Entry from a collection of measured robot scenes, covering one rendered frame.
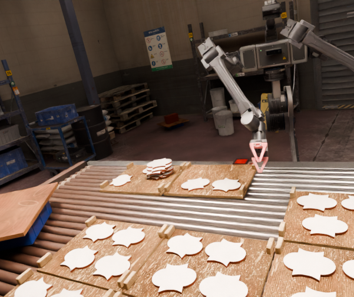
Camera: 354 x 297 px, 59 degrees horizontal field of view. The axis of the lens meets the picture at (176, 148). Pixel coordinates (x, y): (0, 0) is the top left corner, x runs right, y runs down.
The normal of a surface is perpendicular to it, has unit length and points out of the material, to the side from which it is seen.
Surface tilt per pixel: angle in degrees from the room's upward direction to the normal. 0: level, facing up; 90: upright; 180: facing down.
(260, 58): 90
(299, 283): 0
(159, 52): 90
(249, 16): 90
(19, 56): 90
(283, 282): 0
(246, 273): 0
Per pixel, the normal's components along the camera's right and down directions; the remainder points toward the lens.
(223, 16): -0.54, 0.37
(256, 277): -0.19, -0.93
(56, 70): 0.82, 0.03
